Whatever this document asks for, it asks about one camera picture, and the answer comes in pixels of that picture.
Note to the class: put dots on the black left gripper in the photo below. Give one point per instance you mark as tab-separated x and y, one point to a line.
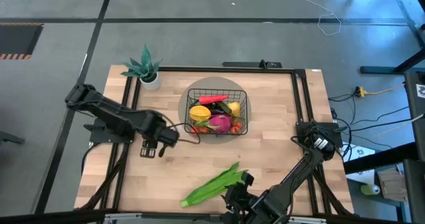
162	136

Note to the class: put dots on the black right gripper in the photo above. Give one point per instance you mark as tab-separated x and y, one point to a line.
252	207

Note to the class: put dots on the green leafy lettuce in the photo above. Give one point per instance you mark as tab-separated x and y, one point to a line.
212	189

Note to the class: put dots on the pink dragon fruit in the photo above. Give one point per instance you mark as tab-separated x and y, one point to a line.
220	123

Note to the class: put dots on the purple eggplant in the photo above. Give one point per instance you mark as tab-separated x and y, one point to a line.
217	111

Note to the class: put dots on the red carrot with green stem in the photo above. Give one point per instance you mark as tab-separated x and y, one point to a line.
212	99

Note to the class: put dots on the dark green cucumber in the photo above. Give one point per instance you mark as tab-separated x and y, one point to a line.
225	108

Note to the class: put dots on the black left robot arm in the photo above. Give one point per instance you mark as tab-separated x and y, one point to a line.
109	111

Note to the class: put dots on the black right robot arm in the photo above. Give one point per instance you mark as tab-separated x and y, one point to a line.
292	180

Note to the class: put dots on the artificial plant in white pot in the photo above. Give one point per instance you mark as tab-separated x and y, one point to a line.
145	67

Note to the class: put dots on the round grey mat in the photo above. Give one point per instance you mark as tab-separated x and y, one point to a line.
212	82

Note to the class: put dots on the white bin with recycle symbol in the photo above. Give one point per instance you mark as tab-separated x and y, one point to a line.
363	175

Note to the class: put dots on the green can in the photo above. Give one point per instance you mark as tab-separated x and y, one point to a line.
368	189

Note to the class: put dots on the grey chair foot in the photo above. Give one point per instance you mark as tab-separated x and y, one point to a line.
10	138

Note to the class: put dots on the black table beam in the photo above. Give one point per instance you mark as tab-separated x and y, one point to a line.
382	157

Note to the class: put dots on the brown cardboard box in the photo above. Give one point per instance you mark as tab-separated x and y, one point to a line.
391	184

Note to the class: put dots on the black hazard-striped floor mat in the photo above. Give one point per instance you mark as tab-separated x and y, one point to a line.
16	39

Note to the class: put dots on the black equipment cabinet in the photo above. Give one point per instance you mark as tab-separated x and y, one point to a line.
416	107

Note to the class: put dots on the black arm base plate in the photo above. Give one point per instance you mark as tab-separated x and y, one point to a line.
303	129
99	134

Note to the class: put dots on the black aluminium table frame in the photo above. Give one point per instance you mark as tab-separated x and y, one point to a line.
232	69

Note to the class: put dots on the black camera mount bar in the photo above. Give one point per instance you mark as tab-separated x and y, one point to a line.
245	64

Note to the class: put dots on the black rail with silver brackets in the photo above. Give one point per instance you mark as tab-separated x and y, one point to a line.
50	217

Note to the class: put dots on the black desk frame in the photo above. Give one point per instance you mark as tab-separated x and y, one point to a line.
411	61

